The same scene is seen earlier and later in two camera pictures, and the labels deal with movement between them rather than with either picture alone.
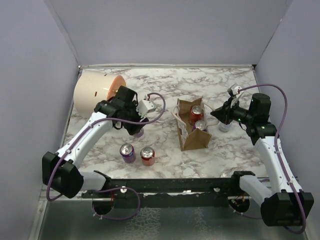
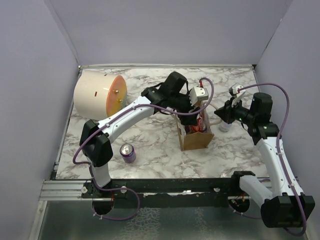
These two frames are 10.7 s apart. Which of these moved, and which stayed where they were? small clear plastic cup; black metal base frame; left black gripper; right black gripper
Moved: left black gripper
Stayed: small clear plastic cup; black metal base frame; right black gripper
